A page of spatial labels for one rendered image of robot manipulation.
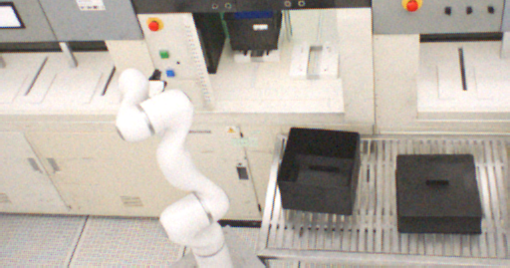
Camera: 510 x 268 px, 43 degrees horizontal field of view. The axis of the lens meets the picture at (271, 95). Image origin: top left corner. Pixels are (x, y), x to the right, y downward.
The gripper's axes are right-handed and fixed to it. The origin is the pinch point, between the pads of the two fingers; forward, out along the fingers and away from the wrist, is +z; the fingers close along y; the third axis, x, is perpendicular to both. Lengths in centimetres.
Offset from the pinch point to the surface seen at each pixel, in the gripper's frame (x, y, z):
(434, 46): -33, 108, 53
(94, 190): -91, -61, 12
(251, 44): -22, 27, 44
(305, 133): -29, 55, -3
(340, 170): -43, 69, -11
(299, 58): -30, 48, 43
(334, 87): -33, 64, 27
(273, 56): -30, 36, 44
